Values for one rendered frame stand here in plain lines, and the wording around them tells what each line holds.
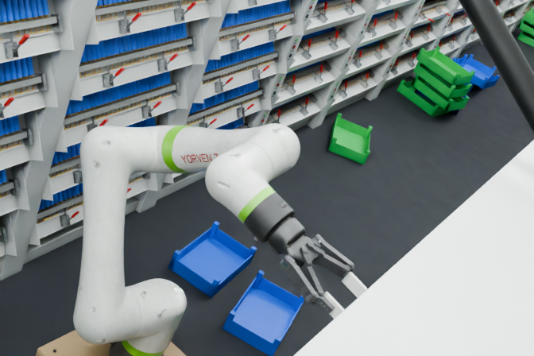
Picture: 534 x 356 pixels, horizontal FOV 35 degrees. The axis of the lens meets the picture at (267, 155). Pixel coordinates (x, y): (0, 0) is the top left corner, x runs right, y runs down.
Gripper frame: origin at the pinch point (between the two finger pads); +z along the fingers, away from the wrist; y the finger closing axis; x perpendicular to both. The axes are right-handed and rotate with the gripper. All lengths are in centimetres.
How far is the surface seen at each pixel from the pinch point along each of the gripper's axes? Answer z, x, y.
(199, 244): -62, -115, -107
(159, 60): -104, -50, -81
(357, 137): -69, -117, -259
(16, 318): -72, -118, -24
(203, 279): -47, -107, -87
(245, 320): -26, -107, -89
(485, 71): -63, -106, -437
